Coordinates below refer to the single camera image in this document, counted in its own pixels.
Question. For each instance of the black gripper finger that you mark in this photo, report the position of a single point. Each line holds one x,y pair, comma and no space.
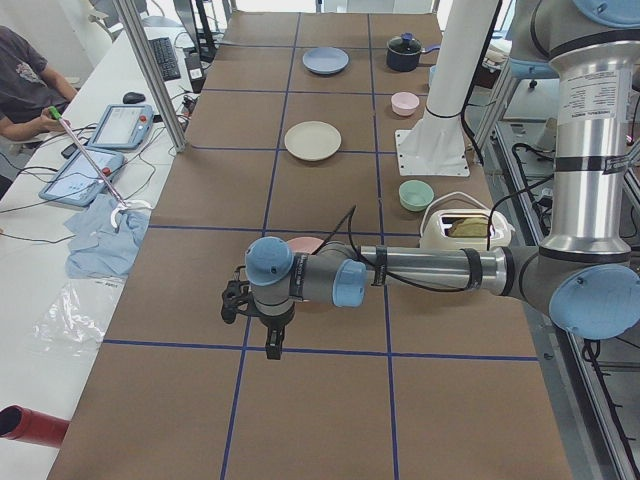
273,344

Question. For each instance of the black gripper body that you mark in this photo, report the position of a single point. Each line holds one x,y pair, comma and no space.
273,324

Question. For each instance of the pink plate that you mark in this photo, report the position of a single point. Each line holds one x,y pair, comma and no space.
305,244

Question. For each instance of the blue plate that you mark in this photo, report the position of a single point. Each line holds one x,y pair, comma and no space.
325,61

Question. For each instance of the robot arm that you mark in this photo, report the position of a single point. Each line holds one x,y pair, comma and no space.
579,276

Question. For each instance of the cream plate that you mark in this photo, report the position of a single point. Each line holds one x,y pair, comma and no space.
312,140

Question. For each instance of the green bowl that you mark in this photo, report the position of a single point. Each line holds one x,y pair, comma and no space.
415,195

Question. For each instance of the light blue cloth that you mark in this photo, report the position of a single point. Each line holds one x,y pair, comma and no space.
100,250

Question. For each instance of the cream toaster with bread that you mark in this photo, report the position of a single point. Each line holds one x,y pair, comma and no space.
454,229

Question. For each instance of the clear plastic bag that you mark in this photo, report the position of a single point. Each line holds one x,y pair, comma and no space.
77,320

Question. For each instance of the lower teach pendant tablet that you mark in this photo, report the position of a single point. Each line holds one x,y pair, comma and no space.
76,183

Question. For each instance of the teach pendant tablet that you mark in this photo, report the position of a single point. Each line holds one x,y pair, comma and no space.
123,126
76,183

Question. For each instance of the upper teach pendant tablet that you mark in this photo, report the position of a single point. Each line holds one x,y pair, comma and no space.
123,126

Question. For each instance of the pink bowl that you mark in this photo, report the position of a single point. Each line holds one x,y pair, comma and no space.
404,103

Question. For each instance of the black computer mouse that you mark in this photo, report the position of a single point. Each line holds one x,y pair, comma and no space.
133,98

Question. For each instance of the red tube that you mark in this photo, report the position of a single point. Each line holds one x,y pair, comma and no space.
34,427

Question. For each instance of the black keyboard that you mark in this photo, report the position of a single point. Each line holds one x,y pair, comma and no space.
165,58

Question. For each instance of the dark blue pot with lid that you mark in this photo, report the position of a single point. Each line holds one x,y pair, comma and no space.
404,52

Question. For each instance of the blue cup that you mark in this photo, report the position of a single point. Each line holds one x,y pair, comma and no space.
432,75

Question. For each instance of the reacher grabber stick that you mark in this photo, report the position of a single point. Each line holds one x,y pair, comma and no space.
122,205

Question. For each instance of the seated person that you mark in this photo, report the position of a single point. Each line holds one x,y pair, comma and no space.
29,88

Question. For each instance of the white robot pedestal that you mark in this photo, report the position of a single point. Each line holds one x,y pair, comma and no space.
435,146

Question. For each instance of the aluminium frame post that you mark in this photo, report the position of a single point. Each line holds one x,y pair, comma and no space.
132,23

